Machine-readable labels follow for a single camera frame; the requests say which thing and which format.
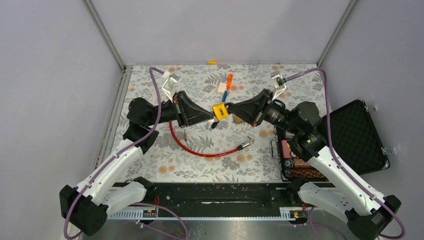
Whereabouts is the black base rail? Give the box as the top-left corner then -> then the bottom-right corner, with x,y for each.
123,180 -> 335,221

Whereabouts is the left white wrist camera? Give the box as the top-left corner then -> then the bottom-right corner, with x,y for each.
161,71 -> 181,100

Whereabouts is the black poker chip case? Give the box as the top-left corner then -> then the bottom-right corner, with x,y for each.
276,98 -> 391,182

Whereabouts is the red cable lock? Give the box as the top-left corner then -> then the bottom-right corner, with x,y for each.
168,121 -> 252,159

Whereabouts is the purple cable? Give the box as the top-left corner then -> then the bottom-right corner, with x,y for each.
62,66 -> 167,240
281,67 -> 407,240

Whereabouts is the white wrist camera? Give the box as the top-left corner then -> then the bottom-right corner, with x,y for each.
161,71 -> 181,100
270,70 -> 287,100

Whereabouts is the white toy block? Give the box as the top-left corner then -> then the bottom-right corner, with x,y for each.
217,82 -> 227,96

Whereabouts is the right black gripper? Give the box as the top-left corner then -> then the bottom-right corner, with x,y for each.
227,88 -> 301,135

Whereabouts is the yellow padlock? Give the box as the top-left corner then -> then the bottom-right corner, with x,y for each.
212,102 -> 230,121

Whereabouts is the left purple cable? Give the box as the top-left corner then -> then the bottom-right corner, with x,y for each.
62,66 -> 167,240

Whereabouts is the orange toy brick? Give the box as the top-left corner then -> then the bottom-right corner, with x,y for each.
226,73 -> 234,91

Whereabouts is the blue toy brick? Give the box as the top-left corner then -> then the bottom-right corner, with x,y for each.
221,90 -> 228,103

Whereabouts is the floral table mat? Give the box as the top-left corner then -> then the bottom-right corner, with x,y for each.
118,64 -> 326,183

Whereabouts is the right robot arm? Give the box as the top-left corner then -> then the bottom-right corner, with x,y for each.
214,89 -> 401,240

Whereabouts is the small brass padlock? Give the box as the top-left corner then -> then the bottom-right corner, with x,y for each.
183,130 -> 188,142

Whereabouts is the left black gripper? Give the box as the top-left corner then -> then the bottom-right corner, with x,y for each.
147,90 -> 214,128

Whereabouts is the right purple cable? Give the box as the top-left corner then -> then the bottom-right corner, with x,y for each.
281,67 -> 407,240

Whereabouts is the long shackle brass padlock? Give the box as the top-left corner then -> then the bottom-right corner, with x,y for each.
233,115 -> 244,125

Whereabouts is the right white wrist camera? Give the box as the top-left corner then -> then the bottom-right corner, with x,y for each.
270,70 -> 287,100

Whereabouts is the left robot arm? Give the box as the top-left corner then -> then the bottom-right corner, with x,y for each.
59,90 -> 214,236

